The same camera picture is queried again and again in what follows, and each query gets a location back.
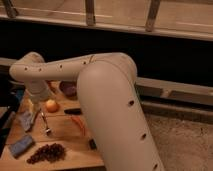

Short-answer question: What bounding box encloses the black rectangular box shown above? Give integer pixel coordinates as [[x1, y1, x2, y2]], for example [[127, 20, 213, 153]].
[[89, 139, 97, 150]]

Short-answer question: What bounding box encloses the bunch of dark grapes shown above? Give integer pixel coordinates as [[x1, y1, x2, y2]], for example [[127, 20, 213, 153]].
[[26, 143, 66, 164]]

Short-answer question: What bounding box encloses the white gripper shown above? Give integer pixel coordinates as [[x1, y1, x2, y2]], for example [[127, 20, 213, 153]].
[[27, 83, 50, 124]]

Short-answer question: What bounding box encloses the red bowl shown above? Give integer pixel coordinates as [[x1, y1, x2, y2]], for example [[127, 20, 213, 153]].
[[46, 81, 56, 94]]

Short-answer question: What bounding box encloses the blue sponge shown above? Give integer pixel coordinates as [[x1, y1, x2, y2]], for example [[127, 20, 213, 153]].
[[9, 135, 35, 158]]

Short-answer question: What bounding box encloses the grey crumpled cloth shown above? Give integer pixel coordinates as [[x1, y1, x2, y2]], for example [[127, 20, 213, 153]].
[[18, 111, 35, 132]]

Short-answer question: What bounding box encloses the black handled knife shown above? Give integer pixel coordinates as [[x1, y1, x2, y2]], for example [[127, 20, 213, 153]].
[[64, 108, 82, 115]]

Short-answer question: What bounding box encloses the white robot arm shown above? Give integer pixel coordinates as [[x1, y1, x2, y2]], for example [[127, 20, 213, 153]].
[[9, 52, 165, 171]]

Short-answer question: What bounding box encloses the purple bowl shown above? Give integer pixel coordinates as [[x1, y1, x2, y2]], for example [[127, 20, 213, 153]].
[[59, 81, 77, 97]]

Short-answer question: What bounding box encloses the orange fruit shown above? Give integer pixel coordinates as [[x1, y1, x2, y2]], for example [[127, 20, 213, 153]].
[[45, 99, 60, 113]]

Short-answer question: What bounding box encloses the metal fork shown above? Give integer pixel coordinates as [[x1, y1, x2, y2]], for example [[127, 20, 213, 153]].
[[41, 112, 51, 136]]

